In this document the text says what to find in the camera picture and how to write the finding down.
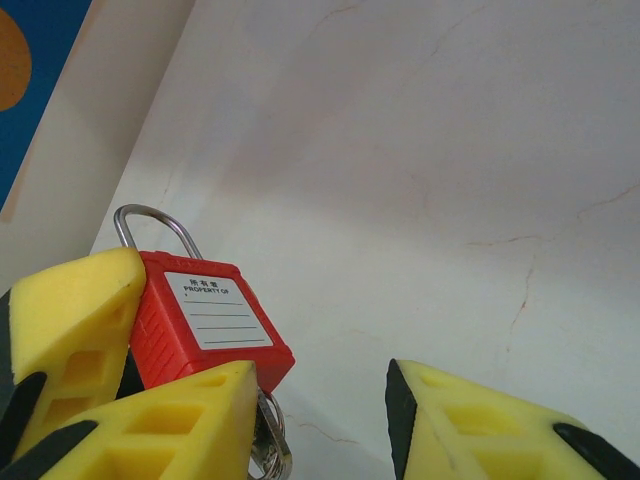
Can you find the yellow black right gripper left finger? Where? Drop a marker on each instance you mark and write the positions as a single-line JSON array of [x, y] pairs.
[[165, 435]]

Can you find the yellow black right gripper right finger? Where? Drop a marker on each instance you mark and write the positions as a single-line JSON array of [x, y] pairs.
[[480, 435]]

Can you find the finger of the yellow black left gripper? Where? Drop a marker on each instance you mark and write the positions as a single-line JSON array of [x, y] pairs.
[[75, 320]]

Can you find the red padlock with steel shackle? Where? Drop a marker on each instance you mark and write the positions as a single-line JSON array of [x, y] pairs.
[[220, 310]]

